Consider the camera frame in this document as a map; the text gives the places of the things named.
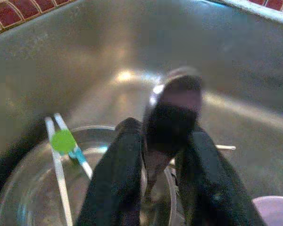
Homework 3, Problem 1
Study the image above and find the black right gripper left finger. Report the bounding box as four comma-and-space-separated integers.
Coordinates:
75, 117, 145, 226

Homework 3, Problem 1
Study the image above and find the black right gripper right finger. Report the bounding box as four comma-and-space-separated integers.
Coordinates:
175, 128, 268, 226

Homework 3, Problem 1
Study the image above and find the white training chopsticks green connector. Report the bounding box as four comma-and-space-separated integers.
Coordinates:
44, 112, 94, 226

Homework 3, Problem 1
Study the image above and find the purple plastic bowl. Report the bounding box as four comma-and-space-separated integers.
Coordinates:
251, 195, 283, 226

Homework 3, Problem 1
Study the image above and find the metal spoon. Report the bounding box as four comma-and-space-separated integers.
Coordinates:
142, 74, 205, 191

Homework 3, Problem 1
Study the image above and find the stainless steel sink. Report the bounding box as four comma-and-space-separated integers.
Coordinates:
0, 0, 283, 226

